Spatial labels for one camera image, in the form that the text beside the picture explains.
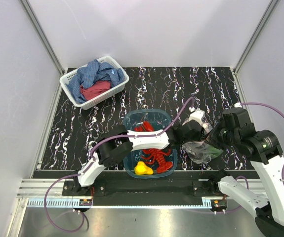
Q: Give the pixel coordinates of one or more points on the red fake lobster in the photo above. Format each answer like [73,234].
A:
[151,156]

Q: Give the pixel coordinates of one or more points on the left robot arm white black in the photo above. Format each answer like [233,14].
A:
[114,147]

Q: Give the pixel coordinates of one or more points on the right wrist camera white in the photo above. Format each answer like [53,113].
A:
[238,105]

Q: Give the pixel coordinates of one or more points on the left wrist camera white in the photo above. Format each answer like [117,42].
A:
[197,115]

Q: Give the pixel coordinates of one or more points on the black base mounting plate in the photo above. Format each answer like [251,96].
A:
[102,188]

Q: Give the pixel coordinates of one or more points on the red cloth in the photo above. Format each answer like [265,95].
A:
[98,88]

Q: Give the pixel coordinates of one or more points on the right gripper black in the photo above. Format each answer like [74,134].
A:
[212,138]

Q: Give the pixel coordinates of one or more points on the blue patterned cloth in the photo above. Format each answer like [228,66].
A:
[94,71]

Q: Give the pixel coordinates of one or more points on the green fake vegetable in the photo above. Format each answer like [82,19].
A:
[213,152]

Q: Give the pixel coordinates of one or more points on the yellow fake fruit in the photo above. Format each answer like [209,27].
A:
[142,169]

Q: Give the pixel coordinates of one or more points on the blue plastic container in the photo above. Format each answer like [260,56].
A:
[152,121]

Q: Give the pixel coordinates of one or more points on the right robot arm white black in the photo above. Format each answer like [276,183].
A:
[265,154]

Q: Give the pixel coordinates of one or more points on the aluminium frame rail front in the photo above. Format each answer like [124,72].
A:
[36,188]

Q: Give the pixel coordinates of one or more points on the clear zip top bag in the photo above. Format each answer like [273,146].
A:
[196,151]

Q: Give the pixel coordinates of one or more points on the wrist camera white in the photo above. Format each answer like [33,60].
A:
[197,115]
[238,105]

